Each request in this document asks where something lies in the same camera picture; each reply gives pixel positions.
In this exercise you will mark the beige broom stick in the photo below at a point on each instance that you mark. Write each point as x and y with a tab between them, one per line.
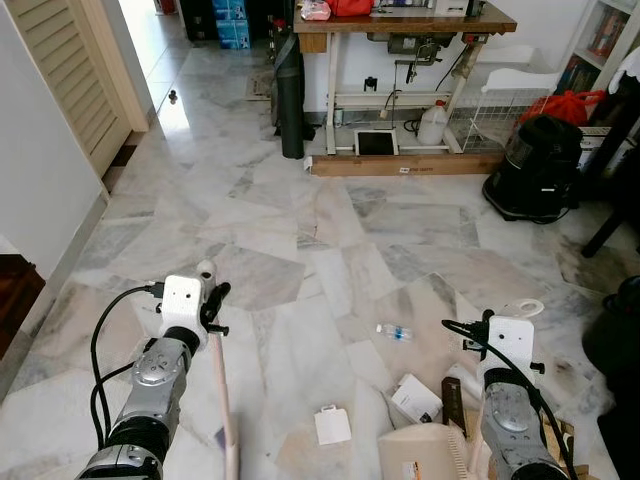
223	400

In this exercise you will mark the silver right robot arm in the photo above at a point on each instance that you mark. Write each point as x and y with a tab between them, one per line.
515	430

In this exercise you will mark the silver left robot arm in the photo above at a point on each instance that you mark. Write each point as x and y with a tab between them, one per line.
150	385

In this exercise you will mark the gold brown cardboard piece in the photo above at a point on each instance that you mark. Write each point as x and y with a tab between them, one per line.
560	442

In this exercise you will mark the black round bin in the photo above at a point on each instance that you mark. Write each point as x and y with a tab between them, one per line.
618	335

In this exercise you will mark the dark brown cardboard strip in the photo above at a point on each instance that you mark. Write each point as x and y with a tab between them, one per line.
453	402

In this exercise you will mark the white printed carton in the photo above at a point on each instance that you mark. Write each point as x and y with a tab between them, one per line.
415	398

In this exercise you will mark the clear plastic water bottle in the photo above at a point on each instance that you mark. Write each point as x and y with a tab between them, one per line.
394	332

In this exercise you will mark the dark wooden furniture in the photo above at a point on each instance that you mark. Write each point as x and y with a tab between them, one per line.
15	295

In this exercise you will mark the black canister vacuum cleaner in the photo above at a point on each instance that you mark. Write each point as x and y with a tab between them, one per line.
535	165

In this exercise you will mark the small black door stopper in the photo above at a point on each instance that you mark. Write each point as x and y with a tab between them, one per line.
172	96

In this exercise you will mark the black rolled mat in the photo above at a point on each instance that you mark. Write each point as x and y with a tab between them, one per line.
290	100

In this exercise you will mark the long brown cardboard box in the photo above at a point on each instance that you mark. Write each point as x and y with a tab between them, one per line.
405	165

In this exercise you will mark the black stand with white cloth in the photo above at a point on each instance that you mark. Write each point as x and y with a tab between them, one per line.
615	130

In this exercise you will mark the beige louvered door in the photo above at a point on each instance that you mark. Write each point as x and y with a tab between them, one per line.
75	80

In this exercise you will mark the red plastic bag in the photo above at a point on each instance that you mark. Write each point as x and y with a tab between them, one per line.
565	105

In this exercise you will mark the white plastic jug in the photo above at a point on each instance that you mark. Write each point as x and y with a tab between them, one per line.
433	124

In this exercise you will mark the blue cartons stack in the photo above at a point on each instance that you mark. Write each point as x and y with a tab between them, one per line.
231	25

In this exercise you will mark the pink plastic packet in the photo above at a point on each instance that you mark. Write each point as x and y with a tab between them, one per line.
315	10

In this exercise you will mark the red bag on table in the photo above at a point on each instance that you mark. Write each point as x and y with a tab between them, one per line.
350	6

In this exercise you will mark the wooden top sewing table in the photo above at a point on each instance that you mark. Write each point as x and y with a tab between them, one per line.
400	25

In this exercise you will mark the white bookshelf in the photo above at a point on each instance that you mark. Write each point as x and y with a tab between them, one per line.
598	40

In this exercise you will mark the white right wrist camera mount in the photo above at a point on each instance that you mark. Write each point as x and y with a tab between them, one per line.
510	345

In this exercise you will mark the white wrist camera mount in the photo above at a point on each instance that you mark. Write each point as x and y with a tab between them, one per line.
182	305
510	345

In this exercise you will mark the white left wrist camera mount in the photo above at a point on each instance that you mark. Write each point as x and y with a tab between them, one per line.
182	305

